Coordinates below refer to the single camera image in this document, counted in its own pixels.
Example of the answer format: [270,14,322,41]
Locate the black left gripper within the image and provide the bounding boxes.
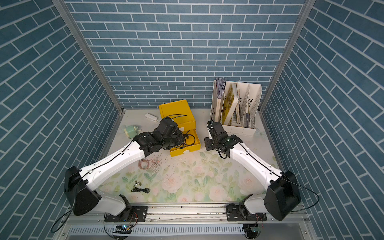
[159,130,186,149]

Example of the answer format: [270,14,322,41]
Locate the black wired earphones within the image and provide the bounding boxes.
[180,131,196,149]
[131,181,151,194]

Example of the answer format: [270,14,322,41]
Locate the yellow plastic drawer cabinet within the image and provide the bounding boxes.
[159,100,201,157]

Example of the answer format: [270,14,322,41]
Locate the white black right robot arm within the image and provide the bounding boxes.
[205,121,301,221]

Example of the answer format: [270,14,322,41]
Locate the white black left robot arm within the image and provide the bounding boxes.
[64,117,185,221]

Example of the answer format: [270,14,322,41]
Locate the white stapler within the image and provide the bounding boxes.
[145,113,158,122]

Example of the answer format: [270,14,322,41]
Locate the green manual pencil sharpener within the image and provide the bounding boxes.
[124,125,141,139]

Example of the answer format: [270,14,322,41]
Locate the white file organizer rack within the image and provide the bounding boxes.
[209,78,262,136]

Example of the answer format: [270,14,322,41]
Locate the yellow cover book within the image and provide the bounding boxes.
[222,83,239,126]

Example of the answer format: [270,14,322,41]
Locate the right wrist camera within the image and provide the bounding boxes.
[207,120,215,139]

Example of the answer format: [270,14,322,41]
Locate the pink wired earphones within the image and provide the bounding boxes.
[138,157,162,171]

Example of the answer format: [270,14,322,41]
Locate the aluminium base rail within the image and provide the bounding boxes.
[54,203,317,240]

